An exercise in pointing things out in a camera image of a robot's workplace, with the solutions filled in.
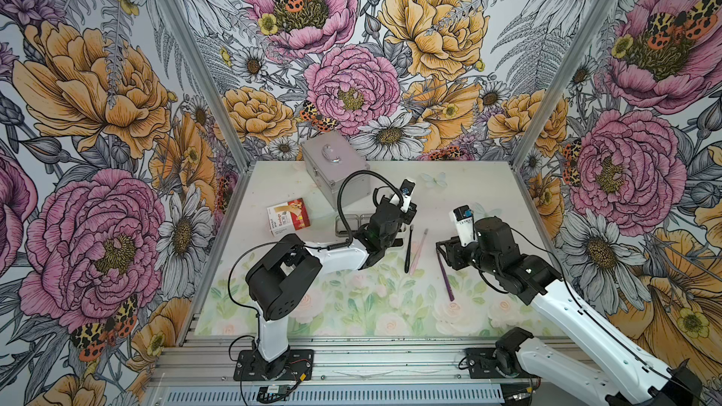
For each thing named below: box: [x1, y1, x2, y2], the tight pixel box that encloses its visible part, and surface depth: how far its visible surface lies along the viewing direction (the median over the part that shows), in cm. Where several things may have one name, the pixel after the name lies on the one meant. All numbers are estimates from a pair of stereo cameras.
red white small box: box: [266, 197, 312, 237], surface depth 101 cm
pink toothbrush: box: [409, 228, 429, 276], surface depth 96 cm
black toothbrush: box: [404, 224, 415, 274], surface depth 98 cm
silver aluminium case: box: [300, 129, 372, 211], surface depth 105 cm
